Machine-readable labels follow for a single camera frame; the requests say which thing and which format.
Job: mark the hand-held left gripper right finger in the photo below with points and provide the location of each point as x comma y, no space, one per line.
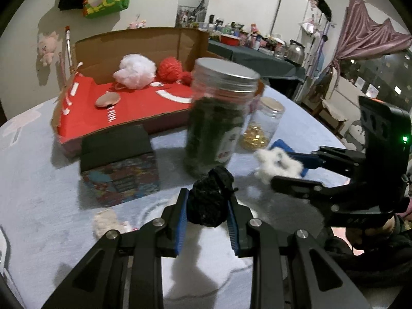
233,231

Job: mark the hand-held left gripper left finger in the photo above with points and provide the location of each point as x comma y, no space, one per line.
181,228

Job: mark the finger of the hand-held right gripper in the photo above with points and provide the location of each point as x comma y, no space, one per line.
307,161
296,185

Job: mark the white fluffy scrunchie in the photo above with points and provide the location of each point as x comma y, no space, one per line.
273,164

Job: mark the black fluffy pompom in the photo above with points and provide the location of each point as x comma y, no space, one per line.
206,202

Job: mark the white plush pad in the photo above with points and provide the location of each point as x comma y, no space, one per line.
104,222

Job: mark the cardboard box red inside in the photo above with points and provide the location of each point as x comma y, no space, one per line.
128,116

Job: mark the red knitted ball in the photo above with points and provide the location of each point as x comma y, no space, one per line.
186,78

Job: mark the round wooden crochet disc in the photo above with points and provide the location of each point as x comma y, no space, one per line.
107,99

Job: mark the red foam net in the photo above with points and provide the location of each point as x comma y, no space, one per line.
169,69

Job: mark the white mesh bath pouf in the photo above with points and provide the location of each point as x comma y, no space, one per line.
135,70

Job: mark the person's right hand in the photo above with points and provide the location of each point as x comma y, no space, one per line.
376,233

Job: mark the small jar of yellow capsules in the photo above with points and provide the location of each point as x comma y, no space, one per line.
257,125

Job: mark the wooden chair white cushion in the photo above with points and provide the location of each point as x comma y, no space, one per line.
334,99

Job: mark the printed box with black lid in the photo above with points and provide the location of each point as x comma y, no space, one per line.
119,180

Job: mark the large glass jar metal lid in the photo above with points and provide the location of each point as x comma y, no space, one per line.
215,119

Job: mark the steel kettle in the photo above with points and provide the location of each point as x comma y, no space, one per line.
295,53

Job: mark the table with dark green cloth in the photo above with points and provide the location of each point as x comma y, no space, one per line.
251,58

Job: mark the pink curtain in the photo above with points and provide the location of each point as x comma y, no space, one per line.
360,32

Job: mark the clutter of bottles and jars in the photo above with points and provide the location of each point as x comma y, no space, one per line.
254,37

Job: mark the white cabinet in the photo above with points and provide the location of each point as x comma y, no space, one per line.
293,19

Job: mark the red basin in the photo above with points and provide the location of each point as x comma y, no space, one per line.
230,41

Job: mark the pink bear plush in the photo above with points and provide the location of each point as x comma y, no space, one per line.
136,25

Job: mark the pale pink plush toy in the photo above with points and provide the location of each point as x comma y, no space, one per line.
46,46

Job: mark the wall mirror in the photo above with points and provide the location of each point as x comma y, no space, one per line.
193,3

